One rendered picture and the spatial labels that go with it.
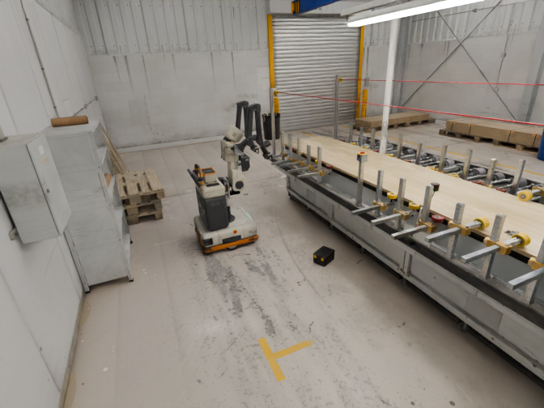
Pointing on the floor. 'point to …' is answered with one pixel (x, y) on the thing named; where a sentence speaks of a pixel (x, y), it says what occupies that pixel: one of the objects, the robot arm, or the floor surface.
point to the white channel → (388, 56)
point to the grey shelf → (91, 203)
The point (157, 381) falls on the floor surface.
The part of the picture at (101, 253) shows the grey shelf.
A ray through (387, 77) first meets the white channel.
